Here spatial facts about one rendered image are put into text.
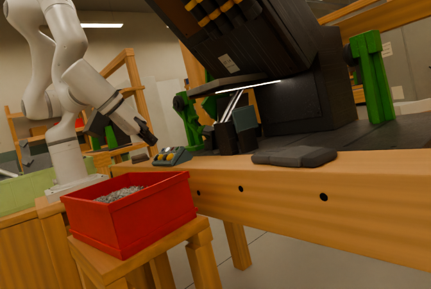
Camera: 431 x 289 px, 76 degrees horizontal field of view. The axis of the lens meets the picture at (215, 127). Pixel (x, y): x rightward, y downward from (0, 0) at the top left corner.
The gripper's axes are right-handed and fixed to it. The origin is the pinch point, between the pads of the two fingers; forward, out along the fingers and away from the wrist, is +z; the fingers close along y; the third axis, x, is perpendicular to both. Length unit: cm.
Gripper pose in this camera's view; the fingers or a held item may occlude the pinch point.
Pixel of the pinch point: (150, 139)
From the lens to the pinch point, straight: 93.4
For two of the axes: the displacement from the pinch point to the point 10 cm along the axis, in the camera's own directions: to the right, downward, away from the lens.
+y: 6.2, -1.0, -7.8
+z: 6.2, 6.7, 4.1
